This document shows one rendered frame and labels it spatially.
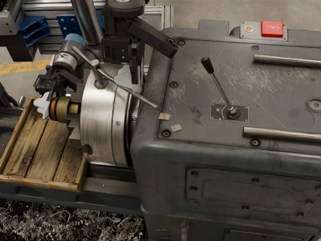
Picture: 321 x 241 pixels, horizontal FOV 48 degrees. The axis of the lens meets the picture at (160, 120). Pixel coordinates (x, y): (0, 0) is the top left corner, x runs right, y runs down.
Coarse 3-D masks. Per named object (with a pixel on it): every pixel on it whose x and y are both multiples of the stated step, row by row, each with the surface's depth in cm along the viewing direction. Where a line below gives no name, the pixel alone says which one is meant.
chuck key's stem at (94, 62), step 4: (92, 60) 91; (96, 60) 91; (92, 64) 90; (96, 64) 90; (92, 68) 92; (96, 68) 91; (96, 72) 92; (96, 76) 94; (100, 76) 94; (100, 80) 96; (100, 84) 97
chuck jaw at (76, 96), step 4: (84, 68) 107; (88, 68) 108; (84, 72) 107; (88, 72) 107; (84, 76) 108; (84, 80) 108; (80, 84) 108; (84, 84) 108; (80, 88) 109; (72, 92) 109; (76, 92) 110; (80, 92) 109; (72, 96) 110; (76, 96) 109; (80, 96) 109; (72, 100) 110; (76, 100) 110; (80, 100) 110
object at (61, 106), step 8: (56, 104) 110; (64, 104) 109; (72, 104) 110; (80, 104) 114; (48, 112) 110; (56, 112) 109; (64, 112) 109; (72, 112) 110; (56, 120) 112; (64, 120) 110
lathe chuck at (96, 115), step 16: (112, 64) 105; (96, 80) 98; (96, 96) 96; (112, 96) 96; (80, 112) 96; (96, 112) 96; (112, 112) 95; (80, 128) 97; (96, 128) 96; (96, 144) 98; (96, 160) 104; (112, 160) 102
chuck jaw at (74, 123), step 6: (72, 114) 109; (78, 114) 108; (66, 120) 107; (72, 120) 106; (78, 120) 106; (72, 126) 105; (78, 126) 105; (72, 132) 103; (78, 132) 103; (72, 138) 101; (78, 138) 101; (72, 144) 103; (78, 144) 102; (84, 150) 101; (90, 150) 101
